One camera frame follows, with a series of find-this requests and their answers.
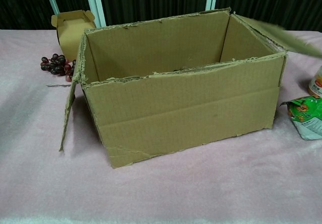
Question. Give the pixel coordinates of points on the large brown cardboard box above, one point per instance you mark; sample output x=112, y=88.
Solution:
x=176, y=118

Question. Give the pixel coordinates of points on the green snack bag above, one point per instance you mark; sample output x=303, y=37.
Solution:
x=307, y=118

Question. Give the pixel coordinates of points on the jar with orange label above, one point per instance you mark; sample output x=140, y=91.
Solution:
x=315, y=85

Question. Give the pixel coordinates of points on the pink fleece tablecloth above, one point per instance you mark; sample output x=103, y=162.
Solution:
x=151, y=196

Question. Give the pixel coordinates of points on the small kraft paper box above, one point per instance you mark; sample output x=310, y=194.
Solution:
x=70, y=37

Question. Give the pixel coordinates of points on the dark red grape bunch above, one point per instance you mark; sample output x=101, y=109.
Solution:
x=56, y=64

